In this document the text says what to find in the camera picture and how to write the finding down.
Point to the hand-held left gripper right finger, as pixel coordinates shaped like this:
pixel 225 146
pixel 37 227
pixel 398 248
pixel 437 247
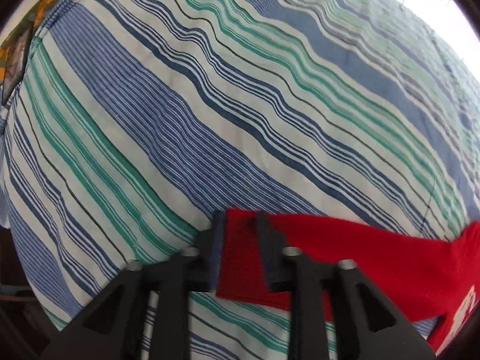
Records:
pixel 267 247

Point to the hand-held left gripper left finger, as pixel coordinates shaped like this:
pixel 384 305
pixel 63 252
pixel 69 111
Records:
pixel 216 240

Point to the red garment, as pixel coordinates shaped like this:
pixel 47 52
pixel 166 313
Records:
pixel 378 266

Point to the striped bed sheet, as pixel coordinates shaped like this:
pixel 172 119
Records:
pixel 210 112

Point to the orange floral cloth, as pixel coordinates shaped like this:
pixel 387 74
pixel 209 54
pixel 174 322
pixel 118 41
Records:
pixel 18 45

